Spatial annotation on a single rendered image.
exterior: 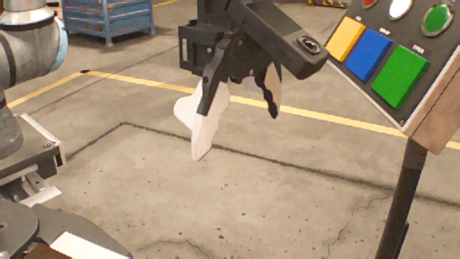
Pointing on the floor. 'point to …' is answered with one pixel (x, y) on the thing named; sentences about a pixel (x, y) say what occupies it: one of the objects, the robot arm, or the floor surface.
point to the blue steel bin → (107, 17)
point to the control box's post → (410, 175)
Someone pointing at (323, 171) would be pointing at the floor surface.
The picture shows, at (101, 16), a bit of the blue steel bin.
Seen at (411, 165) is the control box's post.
